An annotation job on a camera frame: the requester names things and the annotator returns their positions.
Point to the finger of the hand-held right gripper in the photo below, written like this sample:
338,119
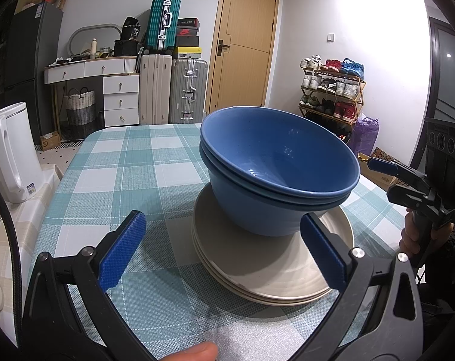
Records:
383,167
407,195

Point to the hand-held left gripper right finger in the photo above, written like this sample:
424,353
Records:
321,252

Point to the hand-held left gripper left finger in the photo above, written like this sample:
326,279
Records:
124,248

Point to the cream plate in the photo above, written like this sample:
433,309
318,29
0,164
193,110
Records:
250,295
250,300
280,267

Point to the blue bowl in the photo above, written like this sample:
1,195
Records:
257,214
209,163
280,150

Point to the person's right forearm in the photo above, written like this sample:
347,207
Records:
453,248

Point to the person's right hand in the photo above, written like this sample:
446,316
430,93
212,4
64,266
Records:
409,237

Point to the person's left hand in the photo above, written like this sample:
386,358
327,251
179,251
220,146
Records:
197,352

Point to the patterned cardboard box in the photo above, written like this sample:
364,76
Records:
377,180

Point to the purple plastic bag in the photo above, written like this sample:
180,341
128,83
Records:
364,137

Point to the teal plaid tablecloth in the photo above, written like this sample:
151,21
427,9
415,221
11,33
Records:
137,165

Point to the shoe rack with shoes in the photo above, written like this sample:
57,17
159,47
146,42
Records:
344,88

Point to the beige checked cloth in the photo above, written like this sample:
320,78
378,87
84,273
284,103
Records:
35,214

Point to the small cardboard box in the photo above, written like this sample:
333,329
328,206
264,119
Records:
49,141

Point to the woven laundry basket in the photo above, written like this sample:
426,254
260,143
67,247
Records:
80,116

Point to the white electric kettle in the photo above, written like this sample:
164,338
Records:
20,150

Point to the beige suitcase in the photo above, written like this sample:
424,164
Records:
156,90

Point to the wooden door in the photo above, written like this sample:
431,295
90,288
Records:
246,75

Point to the white drawer desk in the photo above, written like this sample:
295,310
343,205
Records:
120,82

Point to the silver suitcase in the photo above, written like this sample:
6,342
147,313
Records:
182,90

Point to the black storage bag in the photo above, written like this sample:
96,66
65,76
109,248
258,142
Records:
126,48

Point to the cream bottle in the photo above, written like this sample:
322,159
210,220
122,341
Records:
94,49

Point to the dark grey fridge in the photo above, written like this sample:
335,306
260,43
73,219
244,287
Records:
35,64

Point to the yellow shoe box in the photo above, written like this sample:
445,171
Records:
188,52

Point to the oval mirror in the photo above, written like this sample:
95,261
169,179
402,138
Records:
95,39

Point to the black printed bag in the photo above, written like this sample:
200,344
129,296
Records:
131,29

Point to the teal suitcase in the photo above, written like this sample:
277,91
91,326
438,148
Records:
158,26

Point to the red and black shoe box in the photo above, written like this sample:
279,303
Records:
187,32

